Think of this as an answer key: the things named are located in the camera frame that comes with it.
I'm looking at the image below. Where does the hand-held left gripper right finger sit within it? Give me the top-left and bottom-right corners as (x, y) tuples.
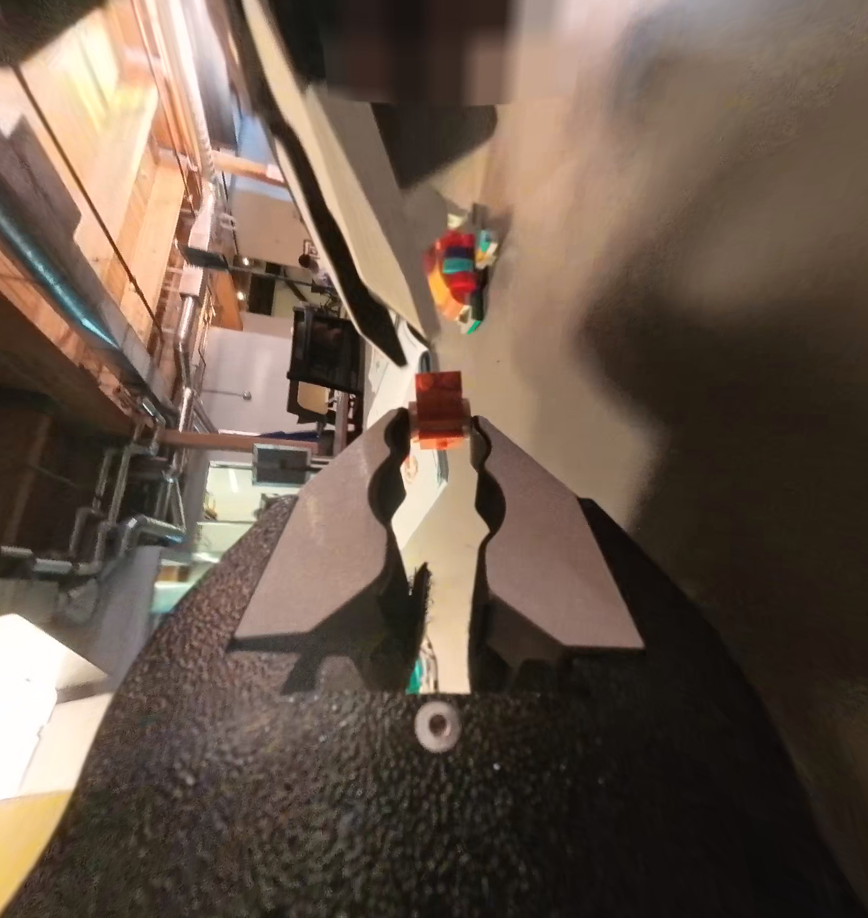
(468, 416), (647, 664)

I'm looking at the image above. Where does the open pale blue instruction booklet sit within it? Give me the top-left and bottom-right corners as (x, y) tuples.
(362, 308), (451, 506)

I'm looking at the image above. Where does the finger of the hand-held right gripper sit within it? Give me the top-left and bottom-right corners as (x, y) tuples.
(305, 87), (444, 341)
(240, 0), (408, 368)

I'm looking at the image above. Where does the orange toy brick head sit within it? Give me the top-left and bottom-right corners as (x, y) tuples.
(407, 372), (472, 450)

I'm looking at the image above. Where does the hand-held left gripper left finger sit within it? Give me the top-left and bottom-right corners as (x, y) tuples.
(232, 410), (415, 654)

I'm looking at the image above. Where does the colourful toy brick fish body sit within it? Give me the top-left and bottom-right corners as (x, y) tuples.
(423, 203), (503, 336)

